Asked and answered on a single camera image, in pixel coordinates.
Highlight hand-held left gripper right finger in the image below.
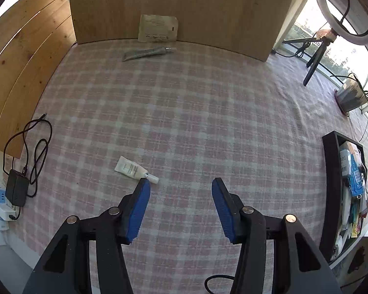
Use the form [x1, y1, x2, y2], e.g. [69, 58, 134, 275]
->
[211, 178, 342, 294]

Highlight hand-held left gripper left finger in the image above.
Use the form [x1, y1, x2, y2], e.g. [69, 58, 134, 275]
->
[23, 178, 151, 294]

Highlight blue plastic packet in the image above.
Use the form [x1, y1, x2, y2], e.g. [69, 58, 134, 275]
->
[346, 151, 365, 199]

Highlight grey foil sachet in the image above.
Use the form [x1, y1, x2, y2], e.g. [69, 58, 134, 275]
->
[339, 148, 352, 176]

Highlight black tray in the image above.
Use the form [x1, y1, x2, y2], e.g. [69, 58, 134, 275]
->
[319, 131, 368, 262]

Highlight small white tube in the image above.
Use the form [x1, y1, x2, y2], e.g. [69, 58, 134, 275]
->
[115, 156, 159, 184]

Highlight potted plant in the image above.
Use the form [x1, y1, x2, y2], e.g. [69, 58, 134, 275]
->
[331, 73, 368, 135]

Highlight pink plaid tablecloth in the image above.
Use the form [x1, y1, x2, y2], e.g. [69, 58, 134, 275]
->
[6, 38, 368, 294]

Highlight black power adapter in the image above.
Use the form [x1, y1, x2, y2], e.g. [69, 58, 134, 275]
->
[5, 169, 29, 207]

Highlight black tripod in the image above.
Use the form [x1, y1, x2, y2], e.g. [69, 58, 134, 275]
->
[282, 27, 339, 87]

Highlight white power strip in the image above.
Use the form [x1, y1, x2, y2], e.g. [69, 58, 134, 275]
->
[0, 184, 20, 231]

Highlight grey tube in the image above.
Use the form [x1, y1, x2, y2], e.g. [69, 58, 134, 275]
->
[122, 47, 174, 62]

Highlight pine plank panel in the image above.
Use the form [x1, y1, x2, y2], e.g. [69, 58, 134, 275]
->
[0, 0, 77, 159]

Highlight beige paper packet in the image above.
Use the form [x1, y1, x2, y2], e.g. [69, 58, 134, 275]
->
[138, 14, 179, 42]

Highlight light wooden board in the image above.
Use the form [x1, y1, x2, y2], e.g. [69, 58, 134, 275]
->
[68, 0, 299, 62]

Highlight black power cable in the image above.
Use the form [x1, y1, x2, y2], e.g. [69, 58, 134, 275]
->
[3, 114, 53, 198]

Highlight black tripod cable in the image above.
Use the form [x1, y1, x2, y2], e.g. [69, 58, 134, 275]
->
[273, 41, 313, 59]

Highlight white window frame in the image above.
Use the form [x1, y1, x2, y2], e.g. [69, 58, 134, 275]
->
[273, 0, 318, 52]

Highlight white ring light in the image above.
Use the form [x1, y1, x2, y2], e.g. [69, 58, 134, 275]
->
[313, 0, 368, 39]

